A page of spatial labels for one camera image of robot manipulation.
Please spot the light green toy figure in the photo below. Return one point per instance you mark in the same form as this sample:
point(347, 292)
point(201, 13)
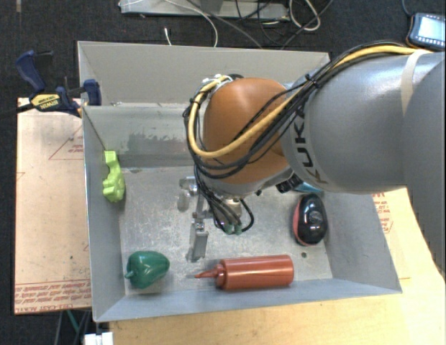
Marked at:
point(114, 182)

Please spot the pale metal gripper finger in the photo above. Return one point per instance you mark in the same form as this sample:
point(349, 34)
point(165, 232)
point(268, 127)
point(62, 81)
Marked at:
point(199, 243)
point(187, 194)

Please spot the black and red oval object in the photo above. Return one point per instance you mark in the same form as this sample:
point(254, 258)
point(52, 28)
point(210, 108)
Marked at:
point(311, 221)

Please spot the grey metal bin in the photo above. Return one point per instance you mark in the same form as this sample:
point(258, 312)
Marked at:
point(158, 225)

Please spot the brown cardboard board, red print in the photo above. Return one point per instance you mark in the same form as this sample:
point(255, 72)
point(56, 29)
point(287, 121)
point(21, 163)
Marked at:
point(50, 200)

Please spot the black cylinder on white bracket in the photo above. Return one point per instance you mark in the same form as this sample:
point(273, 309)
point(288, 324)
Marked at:
point(288, 184)

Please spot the dark green toy bell pepper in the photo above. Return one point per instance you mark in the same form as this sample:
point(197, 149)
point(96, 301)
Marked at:
point(147, 269)

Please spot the red-brown squeeze bottle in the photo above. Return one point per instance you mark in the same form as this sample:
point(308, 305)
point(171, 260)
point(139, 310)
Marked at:
point(259, 271)

